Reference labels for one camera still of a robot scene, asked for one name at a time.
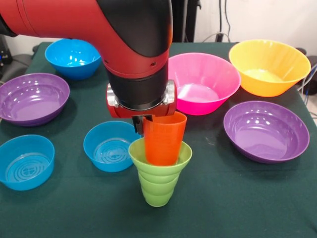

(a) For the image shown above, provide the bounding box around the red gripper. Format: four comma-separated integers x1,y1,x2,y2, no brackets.
106,79,178,136

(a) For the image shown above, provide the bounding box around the orange cup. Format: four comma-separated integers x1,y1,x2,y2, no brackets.
143,111,188,166

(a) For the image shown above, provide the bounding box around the small green bowl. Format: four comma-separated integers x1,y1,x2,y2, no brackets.
128,137,193,185

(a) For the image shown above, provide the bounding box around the blue bowl with ringed bottom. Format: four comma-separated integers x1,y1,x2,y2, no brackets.
83,120,142,173
0,134,55,191

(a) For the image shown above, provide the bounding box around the green cup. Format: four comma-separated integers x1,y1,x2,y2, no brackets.
138,173,178,208

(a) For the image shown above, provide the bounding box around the pink bowl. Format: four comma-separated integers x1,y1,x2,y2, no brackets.
167,53,241,116

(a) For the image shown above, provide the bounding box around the deep smooth blue bowl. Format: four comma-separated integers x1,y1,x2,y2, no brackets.
44,38,102,80

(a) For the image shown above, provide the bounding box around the dark green tablecloth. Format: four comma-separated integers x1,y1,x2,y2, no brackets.
0,41,317,238

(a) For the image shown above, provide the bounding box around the purple bowl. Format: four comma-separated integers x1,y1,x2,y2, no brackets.
223,100,310,164
0,72,70,127

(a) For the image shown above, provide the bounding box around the black rounded seat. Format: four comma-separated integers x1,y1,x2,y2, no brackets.
4,53,33,82

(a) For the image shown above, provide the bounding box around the yellow-orange bowl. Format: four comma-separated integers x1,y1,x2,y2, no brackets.
228,39,312,98

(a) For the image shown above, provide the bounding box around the black equipment rack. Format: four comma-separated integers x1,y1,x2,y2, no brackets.
0,34,12,75

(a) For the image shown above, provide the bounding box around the black plug with grey cable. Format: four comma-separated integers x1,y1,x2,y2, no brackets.
203,31,230,43

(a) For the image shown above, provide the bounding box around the light blue cable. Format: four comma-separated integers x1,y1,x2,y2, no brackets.
298,63,317,96

